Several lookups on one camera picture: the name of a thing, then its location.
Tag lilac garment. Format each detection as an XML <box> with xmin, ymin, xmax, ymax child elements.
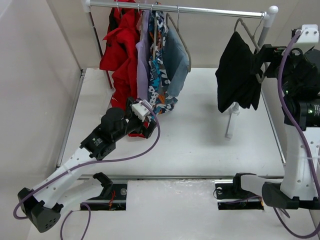
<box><xmin>136</xmin><ymin>10</ymin><xmax>151</xmax><ymax>100</ymax></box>

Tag metal clothes rack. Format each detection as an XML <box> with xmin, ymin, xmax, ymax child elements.
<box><xmin>83</xmin><ymin>0</ymin><xmax>280</xmax><ymax>139</ymax></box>

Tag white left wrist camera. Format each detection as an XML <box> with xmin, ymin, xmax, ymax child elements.
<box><xmin>131</xmin><ymin>99</ymin><xmax>152</xmax><ymax>122</ymax></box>

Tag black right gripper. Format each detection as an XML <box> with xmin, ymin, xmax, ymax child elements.
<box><xmin>251</xmin><ymin>42</ymin><xmax>310</xmax><ymax>95</ymax></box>

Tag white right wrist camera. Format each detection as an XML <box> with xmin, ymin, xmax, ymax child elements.
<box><xmin>291</xmin><ymin>24</ymin><xmax>320</xmax><ymax>53</ymax></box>

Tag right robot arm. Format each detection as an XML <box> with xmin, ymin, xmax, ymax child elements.
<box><xmin>229</xmin><ymin>47</ymin><xmax>320</xmax><ymax>210</ymax></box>

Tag colourful patterned shorts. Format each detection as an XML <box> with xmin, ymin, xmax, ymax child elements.
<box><xmin>147</xmin><ymin>9</ymin><xmax>178</xmax><ymax>115</ymax></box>

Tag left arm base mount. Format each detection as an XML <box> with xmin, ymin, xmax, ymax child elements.
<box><xmin>84</xmin><ymin>172</ymin><xmax>128</xmax><ymax>211</ymax></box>

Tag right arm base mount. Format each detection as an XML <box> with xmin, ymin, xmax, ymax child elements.
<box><xmin>213</xmin><ymin>182</ymin><xmax>264</xmax><ymax>211</ymax></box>

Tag black trousers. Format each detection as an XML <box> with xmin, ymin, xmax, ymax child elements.
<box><xmin>215</xmin><ymin>31</ymin><xmax>261</xmax><ymax>113</ymax></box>

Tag red jacket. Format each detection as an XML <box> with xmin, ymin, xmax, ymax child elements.
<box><xmin>99</xmin><ymin>0</ymin><xmax>148</xmax><ymax>138</ymax></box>

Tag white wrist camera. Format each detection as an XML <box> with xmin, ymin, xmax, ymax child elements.
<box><xmin>131</xmin><ymin>99</ymin><xmax>152</xmax><ymax>122</ymax></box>
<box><xmin>291</xmin><ymin>24</ymin><xmax>320</xmax><ymax>53</ymax></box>

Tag grey hanger with denim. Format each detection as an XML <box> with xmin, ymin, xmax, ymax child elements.
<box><xmin>165</xmin><ymin>5</ymin><xmax>193</xmax><ymax>73</ymax></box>

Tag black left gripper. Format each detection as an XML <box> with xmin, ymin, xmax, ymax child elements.
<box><xmin>113</xmin><ymin>98</ymin><xmax>158</xmax><ymax>142</ymax></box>

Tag blue denim shorts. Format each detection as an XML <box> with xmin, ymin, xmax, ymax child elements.
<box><xmin>163</xmin><ymin>28</ymin><xmax>189</xmax><ymax>97</ymax></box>

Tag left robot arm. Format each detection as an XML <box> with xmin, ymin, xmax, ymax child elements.
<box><xmin>13</xmin><ymin>97</ymin><xmax>160</xmax><ymax>233</ymax></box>

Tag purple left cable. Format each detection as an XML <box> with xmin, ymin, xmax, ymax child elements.
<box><xmin>12</xmin><ymin>99</ymin><xmax>161</xmax><ymax>240</ymax></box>

